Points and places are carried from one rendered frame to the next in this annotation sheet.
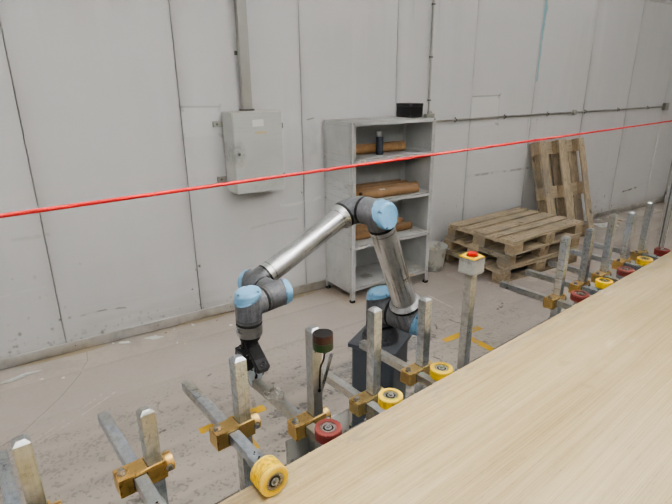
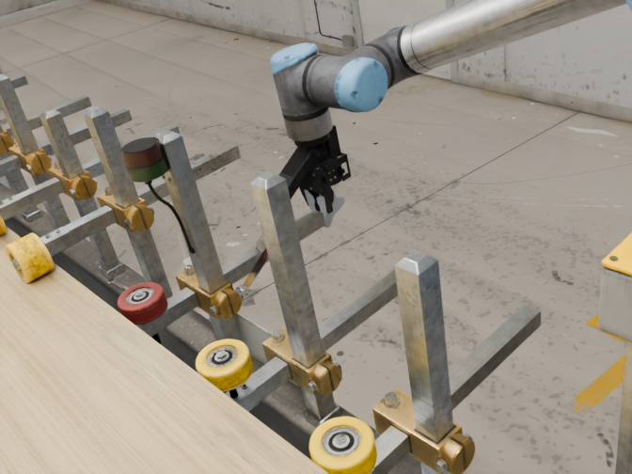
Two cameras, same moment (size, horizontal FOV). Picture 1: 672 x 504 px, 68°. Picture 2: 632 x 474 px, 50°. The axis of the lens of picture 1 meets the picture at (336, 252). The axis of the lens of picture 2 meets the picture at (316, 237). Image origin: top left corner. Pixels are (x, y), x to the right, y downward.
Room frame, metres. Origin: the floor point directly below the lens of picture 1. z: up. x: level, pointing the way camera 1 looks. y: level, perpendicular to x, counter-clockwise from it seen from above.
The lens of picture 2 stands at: (1.55, -0.94, 1.54)
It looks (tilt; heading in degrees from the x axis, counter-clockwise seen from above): 31 degrees down; 92
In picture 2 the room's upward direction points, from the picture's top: 11 degrees counter-clockwise
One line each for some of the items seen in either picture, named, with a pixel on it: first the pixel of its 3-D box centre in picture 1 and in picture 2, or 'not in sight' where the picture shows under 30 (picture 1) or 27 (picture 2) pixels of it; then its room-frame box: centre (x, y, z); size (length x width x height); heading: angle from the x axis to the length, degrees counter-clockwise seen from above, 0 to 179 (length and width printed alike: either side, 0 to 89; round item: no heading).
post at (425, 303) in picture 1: (422, 356); (433, 410); (1.63, -0.32, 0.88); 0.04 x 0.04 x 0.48; 39
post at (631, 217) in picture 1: (625, 251); not in sight; (2.73, -1.68, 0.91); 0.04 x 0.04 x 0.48; 39
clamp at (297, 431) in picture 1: (310, 422); (208, 292); (1.30, 0.09, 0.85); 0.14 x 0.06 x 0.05; 129
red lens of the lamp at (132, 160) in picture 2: (322, 336); (142, 151); (1.28, 0.04, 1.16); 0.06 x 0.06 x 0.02
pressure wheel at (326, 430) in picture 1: (328, 441); (149, 319); (1.20, 0.03, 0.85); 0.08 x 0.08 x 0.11
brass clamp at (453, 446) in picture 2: (417, 371); (422, 433); (1.62, -0.30, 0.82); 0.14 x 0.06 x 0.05; 129
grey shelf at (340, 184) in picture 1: (378, 206); not in sight; (4.44, -0.40, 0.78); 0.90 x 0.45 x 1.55; 123
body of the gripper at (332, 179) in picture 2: (249, 349); (319, 159); (1.55, 0.31, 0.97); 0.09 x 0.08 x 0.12; 38
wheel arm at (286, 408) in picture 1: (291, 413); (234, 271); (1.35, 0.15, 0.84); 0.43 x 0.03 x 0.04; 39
